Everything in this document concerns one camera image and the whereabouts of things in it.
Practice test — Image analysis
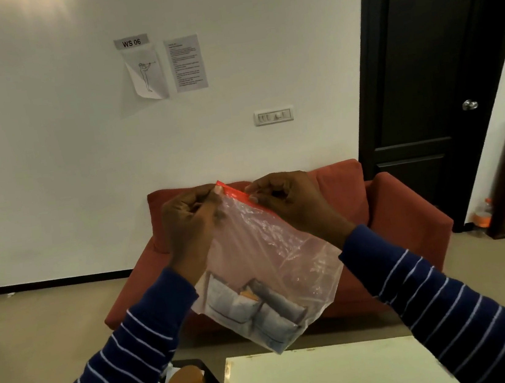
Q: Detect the person's left hand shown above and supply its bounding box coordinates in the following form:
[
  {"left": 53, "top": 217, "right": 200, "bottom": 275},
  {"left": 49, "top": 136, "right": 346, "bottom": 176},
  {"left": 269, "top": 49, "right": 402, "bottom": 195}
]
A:
[{"left": 155, "top": 182, "right": 236, "bottom": 290}]

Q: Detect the person's right hand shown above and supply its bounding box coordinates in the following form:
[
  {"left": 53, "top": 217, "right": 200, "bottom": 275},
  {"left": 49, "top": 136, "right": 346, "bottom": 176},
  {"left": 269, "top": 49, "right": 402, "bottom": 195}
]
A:
[{"left": 242, "top": 163, "right": 361, "bottom": 262}]

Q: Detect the clear zip bag red seal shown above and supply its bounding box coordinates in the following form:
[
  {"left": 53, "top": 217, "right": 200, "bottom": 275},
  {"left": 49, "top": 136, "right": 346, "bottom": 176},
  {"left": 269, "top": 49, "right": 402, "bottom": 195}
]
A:
[{"left": 175, "top": 165, "right": 355, "bottom": 366}]

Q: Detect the person's left forearm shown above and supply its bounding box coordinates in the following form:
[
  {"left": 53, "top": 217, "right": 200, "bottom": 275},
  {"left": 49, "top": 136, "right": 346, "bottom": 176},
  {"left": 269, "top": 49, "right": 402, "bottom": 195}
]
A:
[{"left": 1, "top": 263, "right": 211, "bottom": 383}]

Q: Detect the person's right forearm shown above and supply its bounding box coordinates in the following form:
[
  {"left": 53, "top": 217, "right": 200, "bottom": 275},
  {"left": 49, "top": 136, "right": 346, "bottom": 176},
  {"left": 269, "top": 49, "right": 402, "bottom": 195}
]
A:
[{"left": 335, "top": 205, "right": 505, "bottom": 383}]

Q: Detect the red sofa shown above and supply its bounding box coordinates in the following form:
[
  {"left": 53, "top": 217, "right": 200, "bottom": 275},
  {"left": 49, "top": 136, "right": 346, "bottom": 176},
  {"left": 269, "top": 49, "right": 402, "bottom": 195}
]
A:
[{"left": 87, "top": 147, "right": 465, "bottom": 350}]

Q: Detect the paper sheet with drawing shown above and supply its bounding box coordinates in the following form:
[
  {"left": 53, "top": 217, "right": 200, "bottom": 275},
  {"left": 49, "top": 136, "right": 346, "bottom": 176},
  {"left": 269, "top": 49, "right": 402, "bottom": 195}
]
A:
[{"left": 121, "top": 44, "right": 170, "bottom": 105}]

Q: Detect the paper sheet with text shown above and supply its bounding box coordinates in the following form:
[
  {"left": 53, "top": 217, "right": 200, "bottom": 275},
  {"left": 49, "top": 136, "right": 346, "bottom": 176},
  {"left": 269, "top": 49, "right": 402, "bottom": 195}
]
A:
[{"left": 163, "top": 33, "right": 210, "bottom": 95}]

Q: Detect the orange bottle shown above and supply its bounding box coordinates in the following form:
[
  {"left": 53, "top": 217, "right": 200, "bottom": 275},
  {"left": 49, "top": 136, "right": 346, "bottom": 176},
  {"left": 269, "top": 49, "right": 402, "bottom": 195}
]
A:
[{"left": 471, "top": 198, "right": 497, "bottom": 231}]

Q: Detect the dark wooden door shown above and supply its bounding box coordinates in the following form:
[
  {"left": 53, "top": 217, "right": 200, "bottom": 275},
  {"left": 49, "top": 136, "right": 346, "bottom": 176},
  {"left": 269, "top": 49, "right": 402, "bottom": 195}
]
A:
[{"left": 337, "top": 0, "right": 505, "bottom": 245}]

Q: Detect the white switch plate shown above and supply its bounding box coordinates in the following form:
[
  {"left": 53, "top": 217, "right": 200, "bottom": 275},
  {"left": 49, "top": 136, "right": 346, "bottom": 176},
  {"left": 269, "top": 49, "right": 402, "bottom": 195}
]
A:
[{"left": 253, "top": 105, "right": 295, "bottom": 127}]

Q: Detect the grey wall label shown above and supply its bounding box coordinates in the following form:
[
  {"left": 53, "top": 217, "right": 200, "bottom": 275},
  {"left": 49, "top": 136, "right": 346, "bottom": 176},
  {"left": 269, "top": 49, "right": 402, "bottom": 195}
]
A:
[{"left": 113, "top": 33, "right": 150, "bottom": 51}]

